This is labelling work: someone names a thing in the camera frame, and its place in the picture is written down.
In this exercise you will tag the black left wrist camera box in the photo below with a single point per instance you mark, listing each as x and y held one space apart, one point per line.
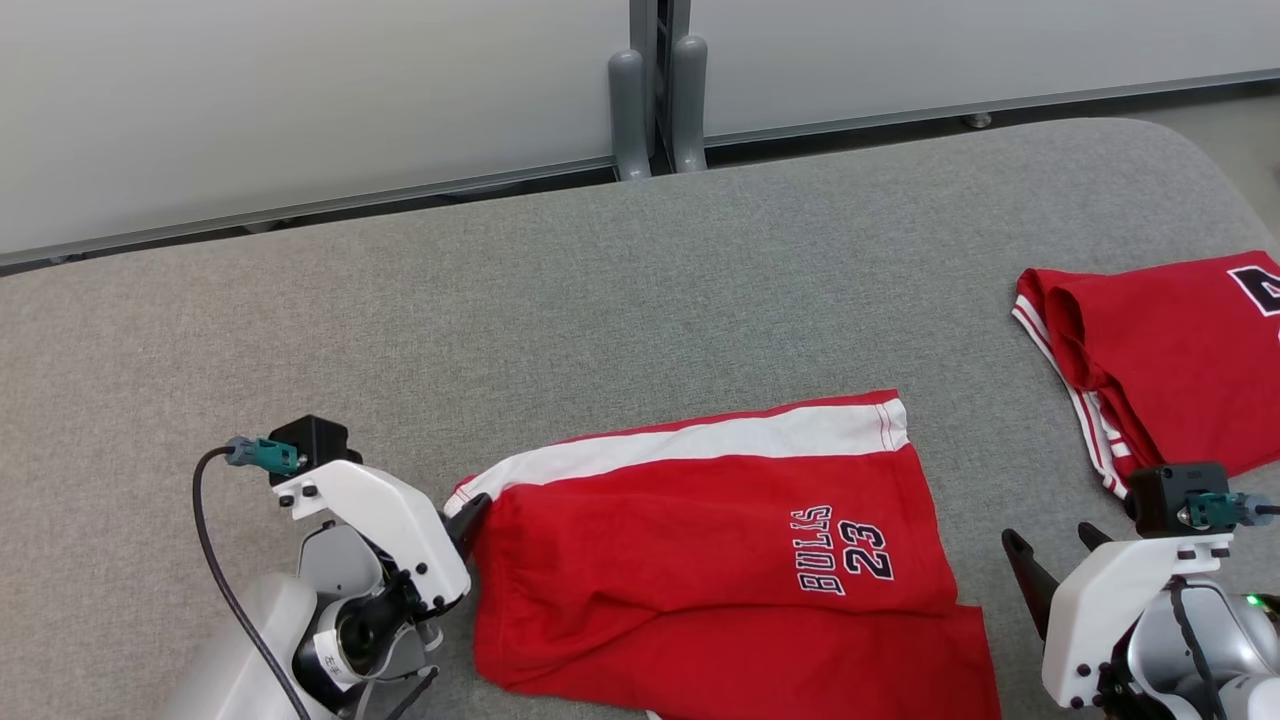
310 445

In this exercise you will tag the red shorts with white stripe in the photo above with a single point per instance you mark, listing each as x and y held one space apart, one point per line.
700 580

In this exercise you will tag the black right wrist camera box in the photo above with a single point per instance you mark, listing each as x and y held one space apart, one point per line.
1160 497

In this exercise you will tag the white partition panel grey frame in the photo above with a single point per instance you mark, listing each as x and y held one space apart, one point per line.
950 50
300 100

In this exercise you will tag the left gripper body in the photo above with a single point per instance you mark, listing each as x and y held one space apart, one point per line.
400 520

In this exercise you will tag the red white jersey shirt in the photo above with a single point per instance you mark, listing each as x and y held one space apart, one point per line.
1170 370

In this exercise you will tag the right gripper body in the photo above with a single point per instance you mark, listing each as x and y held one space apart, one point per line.
1095 610

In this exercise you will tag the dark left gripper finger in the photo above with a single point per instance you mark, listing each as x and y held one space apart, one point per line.
473 520

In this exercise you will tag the grey rounded partition foot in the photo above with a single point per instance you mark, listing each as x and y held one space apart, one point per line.
688 105
629 120

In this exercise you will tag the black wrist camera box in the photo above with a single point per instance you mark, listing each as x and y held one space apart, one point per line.
310 445
1160 497

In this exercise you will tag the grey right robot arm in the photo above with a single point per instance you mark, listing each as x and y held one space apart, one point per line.
1180 640

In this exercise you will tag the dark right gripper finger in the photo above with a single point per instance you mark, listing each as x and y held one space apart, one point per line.
1032 580
1094 538

